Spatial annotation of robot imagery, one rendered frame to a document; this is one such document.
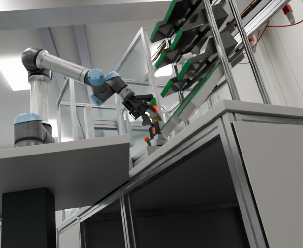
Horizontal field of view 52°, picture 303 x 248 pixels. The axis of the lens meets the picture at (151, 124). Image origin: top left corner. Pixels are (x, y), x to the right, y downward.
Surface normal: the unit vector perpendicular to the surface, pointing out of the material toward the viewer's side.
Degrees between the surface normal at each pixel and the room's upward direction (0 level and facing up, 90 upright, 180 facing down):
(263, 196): 90
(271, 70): 90
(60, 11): 180
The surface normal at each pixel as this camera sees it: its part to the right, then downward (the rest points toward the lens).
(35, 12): 0.16, 0.90
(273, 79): 0.07, -0.41
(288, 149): 0.45, -0.42
